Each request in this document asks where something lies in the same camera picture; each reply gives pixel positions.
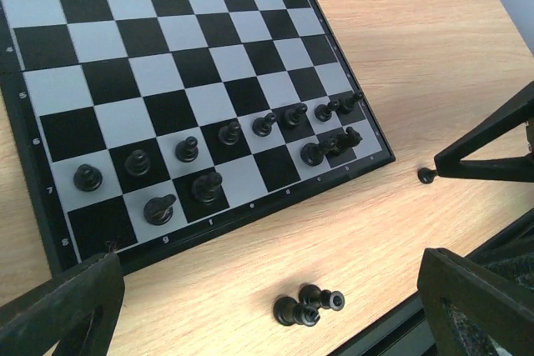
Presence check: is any black pawn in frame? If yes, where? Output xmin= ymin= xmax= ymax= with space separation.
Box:
xmin=174 ymin=136 xmax=199 ymax=163
xmin=218 ymin=121 xmax=242 ymax=146
xmin=284 ymin=103 xmax=308 ymax=128
xmin=338 ymin=92 xmax=364 ymax=114
xmin=124 ymin=149 xmax=151 ymax=177
xmin=314 ymin=100 xmax=340 ymax=123
xmin=252 ymin=113 xmax=277 ymax=137

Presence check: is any black silver chess board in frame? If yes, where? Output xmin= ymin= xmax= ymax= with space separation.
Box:
xmin=1 ymin=0 xmax=395 ymax=274

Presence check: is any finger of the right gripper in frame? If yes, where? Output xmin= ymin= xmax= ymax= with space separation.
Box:
xmin=433 ymin=83 xmax=533 ymax=183

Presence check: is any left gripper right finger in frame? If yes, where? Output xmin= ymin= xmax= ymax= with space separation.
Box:
xmin=417 ymin=246 xmax=533 ymax=355

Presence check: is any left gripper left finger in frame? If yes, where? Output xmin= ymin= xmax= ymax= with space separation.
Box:
xmin=1 ymin=253 xmax=125 ymax=355

